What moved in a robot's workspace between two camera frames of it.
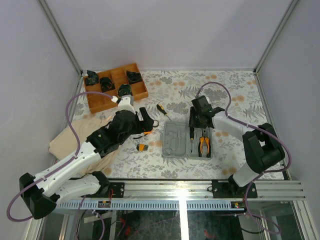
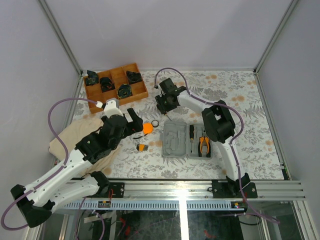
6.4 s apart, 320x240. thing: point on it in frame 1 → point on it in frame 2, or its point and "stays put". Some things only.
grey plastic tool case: (176, 141) stays put
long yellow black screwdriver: (192, 136) stays put
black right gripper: (192, 121) → (164, 109)
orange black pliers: (204, 136) stays put
